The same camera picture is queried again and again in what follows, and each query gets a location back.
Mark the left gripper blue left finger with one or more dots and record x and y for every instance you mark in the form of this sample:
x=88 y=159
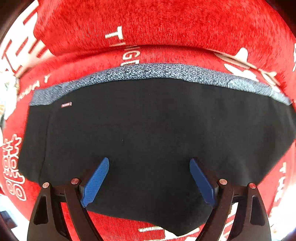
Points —
x=47 y=220

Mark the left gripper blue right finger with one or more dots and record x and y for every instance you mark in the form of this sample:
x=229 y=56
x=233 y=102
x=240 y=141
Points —
x=250 y=221

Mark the black pants blue patterned trim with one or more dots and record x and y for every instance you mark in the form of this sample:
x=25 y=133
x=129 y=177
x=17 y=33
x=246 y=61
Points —
x=150 y=120

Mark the red wedding blanket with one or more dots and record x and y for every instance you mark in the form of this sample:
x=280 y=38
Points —
x=277 y=188

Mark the white floral garment pile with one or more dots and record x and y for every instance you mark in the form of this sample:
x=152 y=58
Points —
x=10 y=86

